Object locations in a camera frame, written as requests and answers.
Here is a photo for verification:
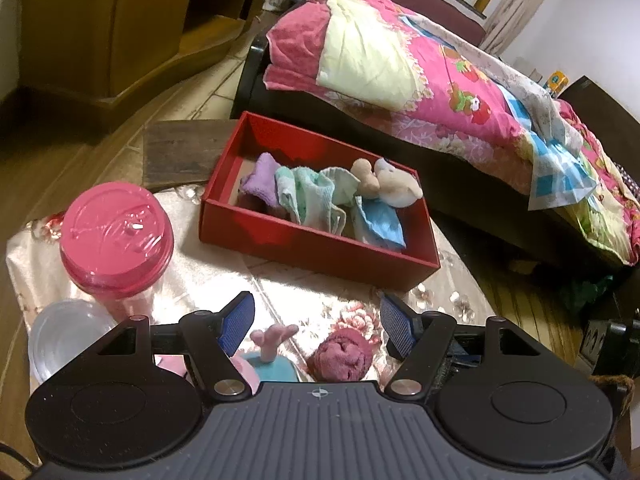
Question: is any pink yellow floral quilt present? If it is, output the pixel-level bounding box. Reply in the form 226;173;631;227
549;99;640;267

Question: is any blue checked light sheet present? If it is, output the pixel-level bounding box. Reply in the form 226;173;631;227
399;14;603;212

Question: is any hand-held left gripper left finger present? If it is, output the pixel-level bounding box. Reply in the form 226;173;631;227
97;291;255;402

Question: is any black cable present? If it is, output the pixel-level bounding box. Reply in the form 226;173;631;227
0;441;37;467

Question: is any yellow carton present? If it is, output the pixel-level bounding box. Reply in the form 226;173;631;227
545;72;571;97

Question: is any magenta fleece blanket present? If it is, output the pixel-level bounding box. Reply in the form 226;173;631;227
264;1;332;92

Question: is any purple sock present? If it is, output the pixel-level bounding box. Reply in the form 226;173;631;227
239;152;282;214

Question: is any pink lid plastic cup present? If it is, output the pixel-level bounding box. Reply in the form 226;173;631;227
59;182;175;322

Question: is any mint green sock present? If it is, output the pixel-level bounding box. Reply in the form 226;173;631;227
272;165;348;236

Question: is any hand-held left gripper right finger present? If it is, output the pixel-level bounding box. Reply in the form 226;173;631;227
380;294;543;401

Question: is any beige plush toy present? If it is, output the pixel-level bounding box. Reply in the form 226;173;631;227
350;157;424;209

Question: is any beige curtain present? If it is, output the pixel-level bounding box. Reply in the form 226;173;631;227
481;0;542;59

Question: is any dark pink sock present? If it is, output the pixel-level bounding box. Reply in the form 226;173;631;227
305;329;374;382

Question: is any dark dotted cloth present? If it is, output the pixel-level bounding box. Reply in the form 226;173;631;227
617;159;640;197

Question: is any white green trimmed cloth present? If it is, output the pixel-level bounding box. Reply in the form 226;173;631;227
320;167;362;207

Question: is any red cardboard box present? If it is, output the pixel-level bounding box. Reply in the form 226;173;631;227
199;111;441;294

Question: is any clear plastic container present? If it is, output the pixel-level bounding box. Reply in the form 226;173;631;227
27;298;119;387

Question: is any green bag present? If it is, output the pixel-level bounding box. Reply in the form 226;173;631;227
569;274;617;312

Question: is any dark wooden bed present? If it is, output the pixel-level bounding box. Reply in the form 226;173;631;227
231;35;640;278

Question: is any wooden cabinet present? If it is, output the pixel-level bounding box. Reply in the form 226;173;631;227
19;0;282;134

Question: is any floral tablecloth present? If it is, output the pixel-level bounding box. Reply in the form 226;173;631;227
5;184;501;397

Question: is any dark wooden board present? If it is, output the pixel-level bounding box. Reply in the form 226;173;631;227
142;120;229;192

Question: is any light blue cloth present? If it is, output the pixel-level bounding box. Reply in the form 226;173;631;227
349;196;407;252

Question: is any pink strawberry print quilt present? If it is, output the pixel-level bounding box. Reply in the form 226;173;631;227
316;0;548;161

